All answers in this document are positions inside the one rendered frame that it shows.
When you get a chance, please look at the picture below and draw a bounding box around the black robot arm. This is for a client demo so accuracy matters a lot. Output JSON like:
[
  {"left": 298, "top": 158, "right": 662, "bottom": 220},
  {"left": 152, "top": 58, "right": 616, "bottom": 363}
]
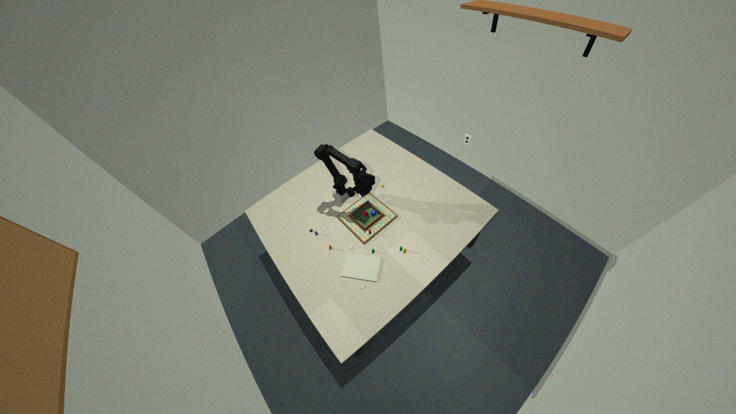
[{"left": 314, "top": 144, "right": 375, "bottom": 196}]

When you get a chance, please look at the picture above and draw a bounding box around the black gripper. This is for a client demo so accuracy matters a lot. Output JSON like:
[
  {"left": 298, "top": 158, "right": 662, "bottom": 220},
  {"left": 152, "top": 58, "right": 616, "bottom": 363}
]
[{"left": 345, "top": 181, "right": 363, "bottom": 197}]

